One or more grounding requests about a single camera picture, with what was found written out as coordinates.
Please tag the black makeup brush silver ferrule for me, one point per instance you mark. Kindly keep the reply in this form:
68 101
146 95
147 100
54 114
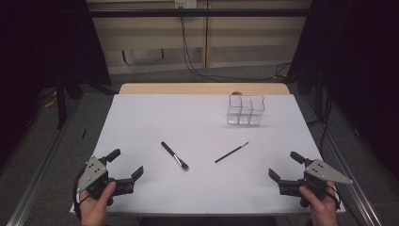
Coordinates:
171 151

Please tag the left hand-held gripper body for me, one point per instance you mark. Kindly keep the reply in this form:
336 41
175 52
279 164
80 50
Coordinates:
94 180

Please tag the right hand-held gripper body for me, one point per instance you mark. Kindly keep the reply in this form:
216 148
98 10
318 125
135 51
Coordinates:
320 171

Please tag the black curtain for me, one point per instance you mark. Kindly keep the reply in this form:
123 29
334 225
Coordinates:
31 47
360 62

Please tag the person's left hand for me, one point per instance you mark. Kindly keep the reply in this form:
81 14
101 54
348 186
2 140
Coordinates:
94 210

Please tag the white table mat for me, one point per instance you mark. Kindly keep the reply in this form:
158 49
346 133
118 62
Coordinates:
188 125

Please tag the aluminium floor rail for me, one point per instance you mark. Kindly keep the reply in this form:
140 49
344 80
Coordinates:
361 201
34 185

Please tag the clear acrylic organizer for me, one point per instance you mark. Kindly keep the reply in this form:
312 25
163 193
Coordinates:
241 109

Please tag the wooden table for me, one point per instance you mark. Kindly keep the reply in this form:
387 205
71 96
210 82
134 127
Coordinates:
188 88

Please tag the small black stick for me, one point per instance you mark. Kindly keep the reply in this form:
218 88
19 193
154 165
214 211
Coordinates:
83 134

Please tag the black horizontal frame bar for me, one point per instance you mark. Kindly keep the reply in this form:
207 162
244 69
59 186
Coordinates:
219 12

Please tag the white wall outlet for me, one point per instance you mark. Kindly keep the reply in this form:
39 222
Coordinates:
185 3

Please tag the person's right hand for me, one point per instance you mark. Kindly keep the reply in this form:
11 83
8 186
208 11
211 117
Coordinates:
323 210

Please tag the black metal stand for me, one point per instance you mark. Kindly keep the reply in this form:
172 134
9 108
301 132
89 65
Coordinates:
61 103

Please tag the thin black makeup brush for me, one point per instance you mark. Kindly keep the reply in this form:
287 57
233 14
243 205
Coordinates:
231 152

